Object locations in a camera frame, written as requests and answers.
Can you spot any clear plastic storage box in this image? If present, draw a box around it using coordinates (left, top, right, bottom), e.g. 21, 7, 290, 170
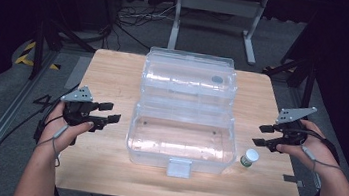
121, 43, 249, 186

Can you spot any person's right hand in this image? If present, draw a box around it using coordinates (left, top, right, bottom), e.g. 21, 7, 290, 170
272, 116, 345, 181

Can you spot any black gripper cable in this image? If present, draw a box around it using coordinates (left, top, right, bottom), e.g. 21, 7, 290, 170
279, 126, 343, 196
0, 75, 81, 196

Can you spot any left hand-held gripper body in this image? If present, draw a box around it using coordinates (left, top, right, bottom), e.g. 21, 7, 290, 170
57, 82, 112, 134

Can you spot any small white-capped bottle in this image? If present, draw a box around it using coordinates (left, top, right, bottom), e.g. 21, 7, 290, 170
239, 147, 262, 170

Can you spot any bundle of floor cables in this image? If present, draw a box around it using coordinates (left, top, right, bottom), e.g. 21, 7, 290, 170
114, 0, 179, 33

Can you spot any white metal table frame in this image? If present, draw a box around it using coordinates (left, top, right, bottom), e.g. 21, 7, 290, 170
166, 0, 269, 67

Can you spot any aluminium floor rail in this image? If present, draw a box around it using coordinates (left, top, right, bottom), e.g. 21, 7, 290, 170
310, 169, 327, 192
0, 45, 59, 196

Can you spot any grey wrist lanyard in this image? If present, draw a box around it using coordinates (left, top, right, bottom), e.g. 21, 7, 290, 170
32, 121, 70, 169
298, 145, 345, 177

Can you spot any black tripod stand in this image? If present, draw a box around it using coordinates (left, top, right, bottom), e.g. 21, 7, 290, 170
28, 17, 100, 88
258, 52, 320, 113

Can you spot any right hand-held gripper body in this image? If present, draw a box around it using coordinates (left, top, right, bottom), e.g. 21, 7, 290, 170
266, 102, 318, 158

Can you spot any person's left hand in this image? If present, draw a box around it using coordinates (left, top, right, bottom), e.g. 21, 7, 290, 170
35, 99, 97, 161

